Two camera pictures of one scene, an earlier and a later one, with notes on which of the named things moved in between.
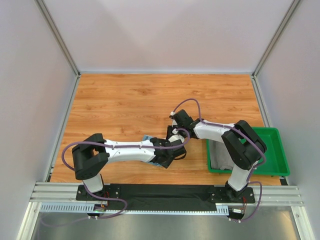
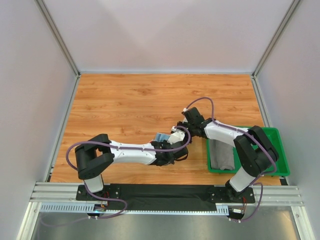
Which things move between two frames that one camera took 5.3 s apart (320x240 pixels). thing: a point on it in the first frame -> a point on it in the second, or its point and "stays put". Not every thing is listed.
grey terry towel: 220,157 stays put
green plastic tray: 275,162 stays put
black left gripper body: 175,152 stays put
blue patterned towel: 146,137 -> 162,136
